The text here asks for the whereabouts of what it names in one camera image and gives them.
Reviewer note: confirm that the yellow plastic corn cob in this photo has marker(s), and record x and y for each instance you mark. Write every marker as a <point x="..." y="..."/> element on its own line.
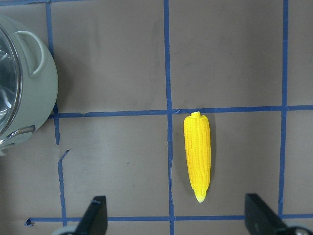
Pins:
<point x="197" y="138"/>

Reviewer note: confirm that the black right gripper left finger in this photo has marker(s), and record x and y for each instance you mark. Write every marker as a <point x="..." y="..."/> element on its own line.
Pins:
<point x="95" y="219"/>

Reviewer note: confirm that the glass pot lid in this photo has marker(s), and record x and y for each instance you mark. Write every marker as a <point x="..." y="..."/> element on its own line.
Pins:
<point x="10" y="85"/>

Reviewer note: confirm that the grey-green cooking pot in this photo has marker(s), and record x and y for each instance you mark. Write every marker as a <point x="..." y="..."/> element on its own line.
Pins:
<point x="39" y="82"/>

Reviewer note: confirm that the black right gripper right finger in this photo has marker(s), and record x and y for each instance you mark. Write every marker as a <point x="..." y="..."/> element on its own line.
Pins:
<point x="260" y="218"/>

